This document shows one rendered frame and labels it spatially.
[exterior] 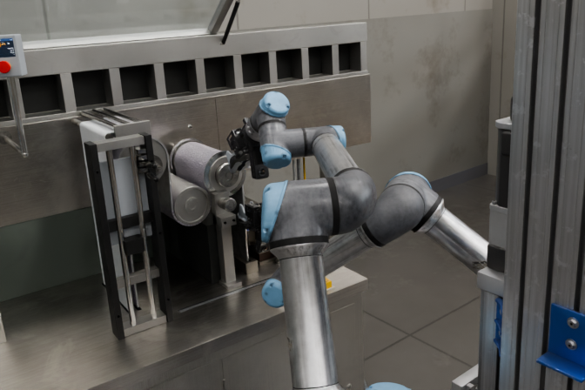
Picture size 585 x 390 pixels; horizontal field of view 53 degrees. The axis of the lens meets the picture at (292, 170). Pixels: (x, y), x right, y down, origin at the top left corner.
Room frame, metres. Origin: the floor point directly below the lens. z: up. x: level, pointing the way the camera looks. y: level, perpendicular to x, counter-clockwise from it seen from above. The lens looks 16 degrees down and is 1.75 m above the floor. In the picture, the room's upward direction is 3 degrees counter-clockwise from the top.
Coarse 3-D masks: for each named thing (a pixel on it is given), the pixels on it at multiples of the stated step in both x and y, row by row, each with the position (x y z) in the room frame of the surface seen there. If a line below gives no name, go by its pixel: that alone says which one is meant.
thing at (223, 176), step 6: (222, 168) 1.73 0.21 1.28; (228, 168) 1.75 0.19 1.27; (216, 174) 1.73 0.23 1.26; (222, 174) 1.73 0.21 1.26; (228, 174) 1.74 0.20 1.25; (234, 174) 1.76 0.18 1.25; (216, 180) 1.74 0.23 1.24; (222, 180) 1.73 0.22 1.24; (228, 180) 1.74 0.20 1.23; (234, 180) 1.76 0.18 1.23; (228, 186) 1.74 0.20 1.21
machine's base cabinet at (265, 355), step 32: (352, 320) 1.70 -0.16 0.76; (224, 352) 1.44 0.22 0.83; (256, 352) 1.50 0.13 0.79; (288, 352) 1.56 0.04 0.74; (352, 352) 1.69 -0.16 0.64; (160, 384) 1.33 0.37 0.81; (192, 384) 1.38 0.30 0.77; (224, 384) 1.43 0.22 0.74; (256, 384) 1.49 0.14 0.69; (288, 384) 1.55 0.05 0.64; (352, 384) 1.69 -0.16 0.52
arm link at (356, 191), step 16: (304, 128) 1.50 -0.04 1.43; (320, 128) 1.50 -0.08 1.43; (336, 128) 1.50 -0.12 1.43; (320, 144) 1.40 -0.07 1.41; (336, 144) 1.37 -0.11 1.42; (320, 160) 1.34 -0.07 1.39; (336, 160) 1.27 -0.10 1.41; (352, 160) 1.28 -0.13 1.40; (336, 176) 1.18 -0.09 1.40; (352, 176) 1.13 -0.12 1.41; (368, 176) 1.17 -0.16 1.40; (352, 192) 1.08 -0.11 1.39; (368, 192) 1.11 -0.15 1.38; (352, 208) 1.06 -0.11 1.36; (368, 208) 1.09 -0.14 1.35; (352, 224) 1.07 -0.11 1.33
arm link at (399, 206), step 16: (384, 192) 1.38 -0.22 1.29; (400, 192) 1.36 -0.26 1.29; (416, 192) 1.37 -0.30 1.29; (384, 208) 1.33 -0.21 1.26; (400, 208) 1.32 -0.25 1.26; (416, 208) 1.34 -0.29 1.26; (368, 224) 1.33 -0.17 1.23; (384, 224) 1.31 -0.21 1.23; (400, 224) 1.31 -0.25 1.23; (416, 224) 1.35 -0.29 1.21; (336, 240) 1.37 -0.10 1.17; (352, 240) 1.35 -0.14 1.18; (368, 240) 1.32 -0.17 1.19; (384, 240) 1.32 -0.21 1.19; (336, 256) 1.36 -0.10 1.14; (352, 256) 1.35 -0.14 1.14; (272, 288) 1.40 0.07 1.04; (272, 304) 1.40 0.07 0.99
